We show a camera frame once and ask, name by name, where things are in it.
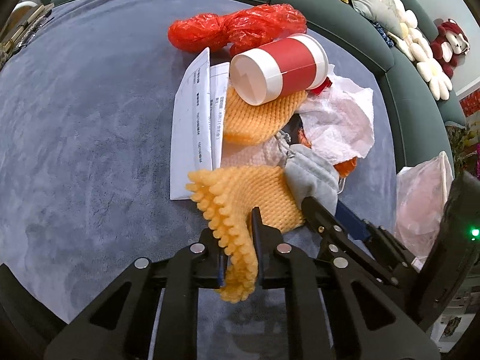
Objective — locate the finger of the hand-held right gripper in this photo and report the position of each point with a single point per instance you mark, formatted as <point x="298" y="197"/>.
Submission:
<point x="352" y="222"/>
<point x="322" y="228"/>

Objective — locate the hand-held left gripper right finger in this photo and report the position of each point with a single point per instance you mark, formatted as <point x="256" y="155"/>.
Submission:
<point x="258" y="240"/>

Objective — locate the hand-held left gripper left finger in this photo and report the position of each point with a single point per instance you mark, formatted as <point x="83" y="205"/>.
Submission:
<point x="221" y="270"/>

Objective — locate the orange foam fruit net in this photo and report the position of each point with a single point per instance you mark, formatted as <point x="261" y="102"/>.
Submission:
<point x="255" y="120"/>
<point x="258" y="191"/>

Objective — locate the grey cloth pouch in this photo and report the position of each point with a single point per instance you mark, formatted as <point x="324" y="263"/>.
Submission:
<point x="311" y="176"/>

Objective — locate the white bin with plastic liner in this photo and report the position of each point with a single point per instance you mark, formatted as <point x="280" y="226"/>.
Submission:
<point x="420" y="210"/>

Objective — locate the red plastic bag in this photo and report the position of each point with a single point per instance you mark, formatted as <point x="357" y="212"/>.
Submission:
<point x="243" y="26"/>

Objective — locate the orange snack wrapper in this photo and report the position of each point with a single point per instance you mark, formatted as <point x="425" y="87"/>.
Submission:
<point x="345" y="167"/>

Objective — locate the crumpled white tissue paper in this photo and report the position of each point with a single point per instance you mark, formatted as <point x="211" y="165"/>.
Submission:
<point x="337" y="120"/>

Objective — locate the white printed envelope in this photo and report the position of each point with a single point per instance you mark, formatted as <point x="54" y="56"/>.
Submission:
<point x="189" y="135"/>

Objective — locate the green curved sofa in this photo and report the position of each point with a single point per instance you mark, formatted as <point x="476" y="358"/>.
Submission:
<point x="408" y="93"/>

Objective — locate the white printed paper sheet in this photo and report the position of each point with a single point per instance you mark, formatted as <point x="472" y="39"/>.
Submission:
<point x="217" y="82"/>

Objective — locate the red and white paper cup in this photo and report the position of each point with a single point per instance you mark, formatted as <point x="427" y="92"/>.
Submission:
<point x="285" y="67"/>

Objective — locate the white flower-shaped cushion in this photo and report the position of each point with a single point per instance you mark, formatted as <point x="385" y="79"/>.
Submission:
<point x="423" y="56"/>

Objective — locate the blue-grey velvet ottoman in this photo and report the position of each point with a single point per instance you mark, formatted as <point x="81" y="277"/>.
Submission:
<point x="93" y="138"/>

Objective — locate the red plush toy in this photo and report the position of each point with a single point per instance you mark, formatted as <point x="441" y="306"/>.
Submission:
<point x="452" y="43"/>

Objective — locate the pale floral cushion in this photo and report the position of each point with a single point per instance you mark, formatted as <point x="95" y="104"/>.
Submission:
<point x="375" y="0"/>

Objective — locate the red wall poster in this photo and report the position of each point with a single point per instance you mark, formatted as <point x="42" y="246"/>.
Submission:
<point x="470" y="105"/>

